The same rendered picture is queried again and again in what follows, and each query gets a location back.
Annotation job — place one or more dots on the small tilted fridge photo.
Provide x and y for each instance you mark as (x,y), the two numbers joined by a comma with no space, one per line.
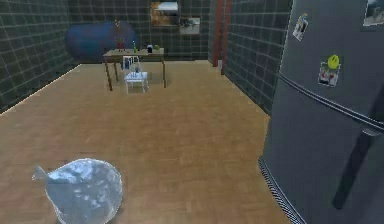
(300,28)

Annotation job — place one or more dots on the red bottle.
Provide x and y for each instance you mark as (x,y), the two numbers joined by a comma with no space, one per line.
(120,44)

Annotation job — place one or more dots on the dark grey fridge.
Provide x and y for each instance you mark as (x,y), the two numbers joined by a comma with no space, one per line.
(310,110)

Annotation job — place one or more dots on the white chair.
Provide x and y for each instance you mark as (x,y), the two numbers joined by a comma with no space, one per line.
(135,76)

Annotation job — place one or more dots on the green round food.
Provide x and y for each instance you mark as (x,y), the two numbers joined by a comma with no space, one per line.
(156,47)

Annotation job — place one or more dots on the orange framed picture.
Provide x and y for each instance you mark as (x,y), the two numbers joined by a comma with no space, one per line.
(163,14)

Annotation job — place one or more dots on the red brown room door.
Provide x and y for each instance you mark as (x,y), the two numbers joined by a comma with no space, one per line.
(220,30)

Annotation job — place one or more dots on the red white fridge photo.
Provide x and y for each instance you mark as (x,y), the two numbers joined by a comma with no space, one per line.
(328,76)

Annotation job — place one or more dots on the black cup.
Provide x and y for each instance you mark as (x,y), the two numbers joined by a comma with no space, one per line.
(149,48)

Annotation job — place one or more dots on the pale blue garbage bag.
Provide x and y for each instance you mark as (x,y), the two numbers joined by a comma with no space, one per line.
(85,193)

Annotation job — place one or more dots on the green bottle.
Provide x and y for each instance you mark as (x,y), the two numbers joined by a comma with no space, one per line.
(134,47)

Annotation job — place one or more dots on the brown wooden table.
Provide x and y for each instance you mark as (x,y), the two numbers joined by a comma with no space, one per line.
(133,55)

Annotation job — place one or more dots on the yellow round fridge magnet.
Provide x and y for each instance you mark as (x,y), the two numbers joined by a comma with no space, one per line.
(333,61)

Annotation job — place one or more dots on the grey landscape fridge photo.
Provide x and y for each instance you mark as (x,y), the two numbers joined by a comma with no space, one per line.
(374,12)

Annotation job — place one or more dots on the grey framed picture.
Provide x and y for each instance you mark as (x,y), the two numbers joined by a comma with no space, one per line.
(190,25)

